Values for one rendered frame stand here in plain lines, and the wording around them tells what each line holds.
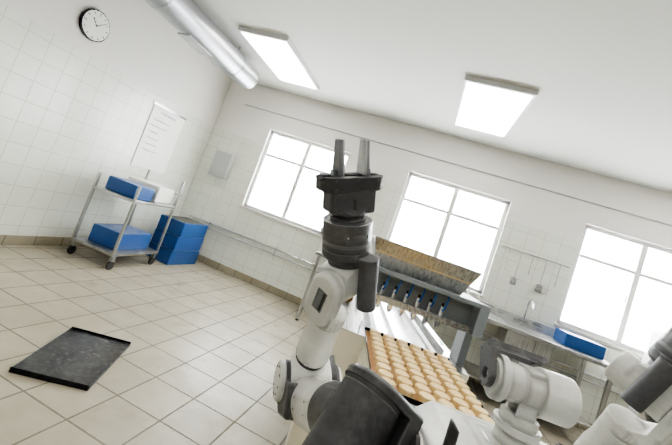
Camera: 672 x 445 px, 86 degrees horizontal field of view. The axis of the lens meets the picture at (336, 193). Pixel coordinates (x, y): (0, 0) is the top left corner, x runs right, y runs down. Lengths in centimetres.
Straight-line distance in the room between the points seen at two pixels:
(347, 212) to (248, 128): 554
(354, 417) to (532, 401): 25
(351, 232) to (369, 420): 26
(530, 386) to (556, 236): 482
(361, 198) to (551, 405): 39
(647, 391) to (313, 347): 57
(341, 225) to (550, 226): 487
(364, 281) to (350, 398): 18
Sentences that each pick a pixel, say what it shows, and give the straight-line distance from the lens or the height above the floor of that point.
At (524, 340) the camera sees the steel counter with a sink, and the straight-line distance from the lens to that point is 473.
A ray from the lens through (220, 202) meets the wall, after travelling 603.
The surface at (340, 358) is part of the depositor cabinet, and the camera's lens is 192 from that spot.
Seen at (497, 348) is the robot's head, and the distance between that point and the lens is 63.
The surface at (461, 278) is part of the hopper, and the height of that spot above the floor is 126.
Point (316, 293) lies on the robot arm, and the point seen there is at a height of 119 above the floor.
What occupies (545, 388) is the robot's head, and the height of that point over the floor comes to 120.
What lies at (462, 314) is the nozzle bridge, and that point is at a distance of 203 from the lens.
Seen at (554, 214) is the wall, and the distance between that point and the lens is 541.
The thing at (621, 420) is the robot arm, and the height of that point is 115.
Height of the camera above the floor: 132
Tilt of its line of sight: 4 degrees up
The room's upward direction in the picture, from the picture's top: 20 degrees clockwise
